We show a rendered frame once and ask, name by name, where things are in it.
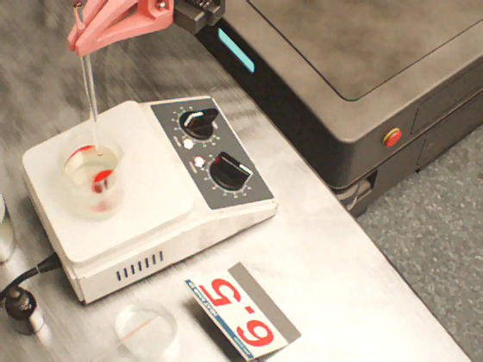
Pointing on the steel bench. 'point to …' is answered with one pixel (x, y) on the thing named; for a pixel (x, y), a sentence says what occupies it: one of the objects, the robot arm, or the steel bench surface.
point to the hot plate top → (155, 183)
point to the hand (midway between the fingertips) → (81, 40)
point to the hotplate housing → (197, 226)
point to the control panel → (169, 123)
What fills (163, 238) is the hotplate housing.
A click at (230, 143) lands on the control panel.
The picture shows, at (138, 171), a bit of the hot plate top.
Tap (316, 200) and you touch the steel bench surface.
